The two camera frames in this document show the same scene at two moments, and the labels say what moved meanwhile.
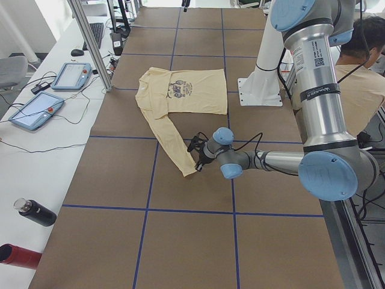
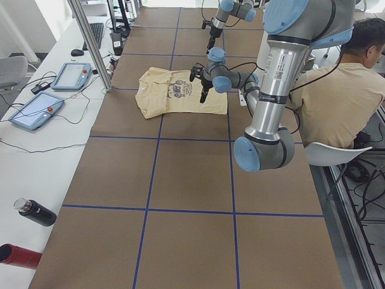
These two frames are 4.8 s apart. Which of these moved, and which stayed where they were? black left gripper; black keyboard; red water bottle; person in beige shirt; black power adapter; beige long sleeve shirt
Moved: black left gripper; beige long sleeve shirt
Stayed: black keyboard; black power adapter; person in beige shirt; red water bottle
